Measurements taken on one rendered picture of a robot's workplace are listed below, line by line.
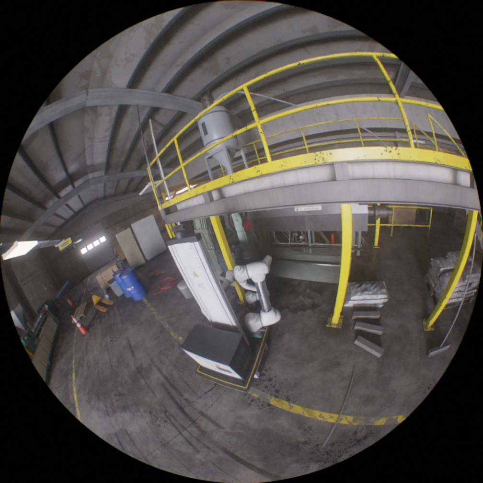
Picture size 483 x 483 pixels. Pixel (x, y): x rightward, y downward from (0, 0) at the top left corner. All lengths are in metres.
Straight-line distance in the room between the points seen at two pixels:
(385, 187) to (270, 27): 3.68
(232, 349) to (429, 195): 2.21
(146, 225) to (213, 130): 5.90
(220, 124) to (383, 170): 2.68
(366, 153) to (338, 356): 2.17
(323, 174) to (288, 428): 2.81
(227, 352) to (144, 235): 7.00
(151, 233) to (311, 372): 7.73
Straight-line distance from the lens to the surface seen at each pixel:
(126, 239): 7.68
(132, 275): 4.68
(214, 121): 3.14
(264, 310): 1.60
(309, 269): 2.93
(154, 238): 7.91
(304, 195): 1.48
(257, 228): 2.96
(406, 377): 2.46
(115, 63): 4.31
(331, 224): 2.49
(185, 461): 2.45
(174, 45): 4.08
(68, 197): 9.72
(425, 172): 2.19
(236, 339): 1.43
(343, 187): 1.43
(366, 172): 1.88
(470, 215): 2.24
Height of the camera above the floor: 2.01
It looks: 21 degrees down
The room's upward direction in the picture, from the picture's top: 17 degrees counter-clockwise
